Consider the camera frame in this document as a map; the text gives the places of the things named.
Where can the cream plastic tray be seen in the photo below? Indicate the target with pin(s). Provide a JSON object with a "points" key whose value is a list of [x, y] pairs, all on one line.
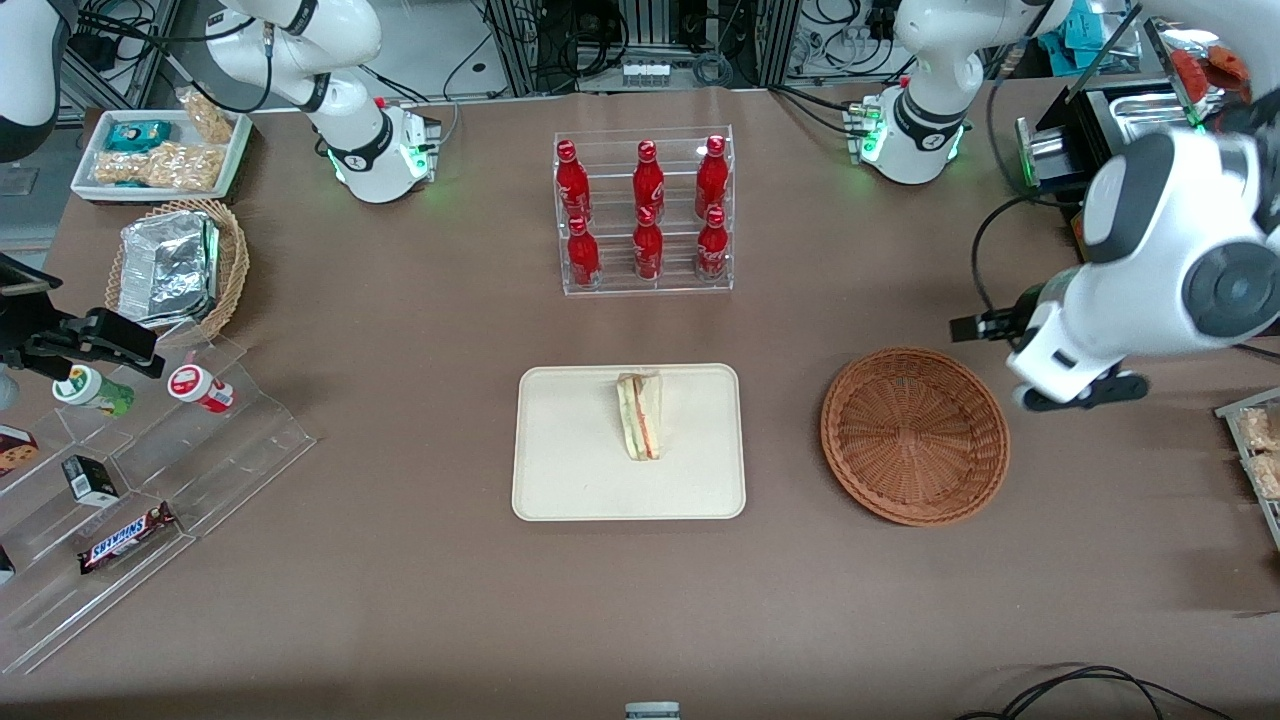
{"points": [[570, 445]]}

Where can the white rectangular snack tray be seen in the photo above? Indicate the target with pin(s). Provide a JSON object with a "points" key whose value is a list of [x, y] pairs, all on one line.
{"points": [[90, 175]]}

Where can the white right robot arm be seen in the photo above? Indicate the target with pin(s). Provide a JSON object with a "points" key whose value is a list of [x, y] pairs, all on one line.
{"points": [[365, 160]]}

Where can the clear bag of crackers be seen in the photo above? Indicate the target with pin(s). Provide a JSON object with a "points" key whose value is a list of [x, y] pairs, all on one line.
{"points": [[1262, 428], [1268, 476]]}

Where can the large clear peanut snack bag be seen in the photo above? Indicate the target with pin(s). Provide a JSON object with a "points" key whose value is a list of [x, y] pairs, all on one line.
{"points": [[170, 168]]}

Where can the brown cookie box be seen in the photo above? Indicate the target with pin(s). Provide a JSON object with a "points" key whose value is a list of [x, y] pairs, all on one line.
{"points": [[15, 452]]}

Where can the silver foil package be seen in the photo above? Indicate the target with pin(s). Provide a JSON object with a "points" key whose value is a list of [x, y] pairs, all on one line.
{"points": [[165, 265]]}

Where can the aluminium frame rack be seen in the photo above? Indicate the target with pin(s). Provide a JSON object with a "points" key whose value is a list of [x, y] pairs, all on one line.
{"points": [[520, 50]]}

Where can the clear acrylic bottle rack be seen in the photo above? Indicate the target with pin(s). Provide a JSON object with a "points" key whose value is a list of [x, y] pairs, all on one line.
{"points": [[680, 285]]}

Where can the black machine with yellow panel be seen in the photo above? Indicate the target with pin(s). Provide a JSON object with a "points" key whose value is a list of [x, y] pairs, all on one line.
{"points": [[1075, 140]]}

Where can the small black box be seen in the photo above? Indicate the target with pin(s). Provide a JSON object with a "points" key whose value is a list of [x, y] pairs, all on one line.
{"points": [[92, 482]]}

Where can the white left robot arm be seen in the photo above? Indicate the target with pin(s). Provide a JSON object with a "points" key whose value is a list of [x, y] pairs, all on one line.
{"points": [[1160, 250]]}

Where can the round brown wicker basket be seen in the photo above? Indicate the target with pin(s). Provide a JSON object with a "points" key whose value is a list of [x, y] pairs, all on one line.
{"points": [[915, 435]]}

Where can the small clear peanut snack bag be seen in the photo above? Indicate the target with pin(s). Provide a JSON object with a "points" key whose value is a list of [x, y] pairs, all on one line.
{"points": [[210, 118]]}

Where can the red cola bottle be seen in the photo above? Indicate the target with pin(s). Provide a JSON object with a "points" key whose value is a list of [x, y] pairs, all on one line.
{"points": [[648, 182], [712, 250], [572, 185], [584, 258], [711, 180], [648, 250]]}

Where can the oval tan wicker basket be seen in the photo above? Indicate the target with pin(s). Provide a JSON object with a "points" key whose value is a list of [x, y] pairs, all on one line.
{"points": [[232, 270]]}

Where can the tray with rice snacks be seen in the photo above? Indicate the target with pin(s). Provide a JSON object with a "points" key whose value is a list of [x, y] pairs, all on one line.
{"points": [[1270, 515]]}

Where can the red white drink cup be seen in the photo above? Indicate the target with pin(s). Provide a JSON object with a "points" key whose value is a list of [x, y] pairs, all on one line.
{"points": [[198, 387]]}

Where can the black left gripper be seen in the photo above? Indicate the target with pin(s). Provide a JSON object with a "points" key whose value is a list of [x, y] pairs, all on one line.
{"points": [[1022, 308]]}

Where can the teal snack packet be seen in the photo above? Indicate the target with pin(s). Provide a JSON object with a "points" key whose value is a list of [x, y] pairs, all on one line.
{"points": [[138, 135]]}

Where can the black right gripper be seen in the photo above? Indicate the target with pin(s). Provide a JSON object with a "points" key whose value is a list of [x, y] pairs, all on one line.
{"points": [[28, 336]]}

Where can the teal package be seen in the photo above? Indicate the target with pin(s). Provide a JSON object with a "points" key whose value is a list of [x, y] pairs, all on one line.
{"points": [[1085, 30]]}

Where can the small grey device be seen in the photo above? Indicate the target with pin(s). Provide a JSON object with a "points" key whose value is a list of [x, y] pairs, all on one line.
{"points": [[652, 712]]}

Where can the snickers chocolate bar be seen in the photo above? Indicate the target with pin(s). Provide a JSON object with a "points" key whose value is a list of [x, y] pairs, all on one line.
{"points": [[125, 540]]}

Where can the triangular sandwich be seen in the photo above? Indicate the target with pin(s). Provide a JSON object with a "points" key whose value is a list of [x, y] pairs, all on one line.
{"points": [[640, 420]]}

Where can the red silver snack bag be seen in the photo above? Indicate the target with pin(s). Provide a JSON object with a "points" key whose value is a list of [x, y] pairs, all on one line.
{"points": [[1205, 65]]}

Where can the clear acrylic stepped stand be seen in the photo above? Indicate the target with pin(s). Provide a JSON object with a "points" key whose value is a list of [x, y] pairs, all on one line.
{"points": [[240, 450]]}

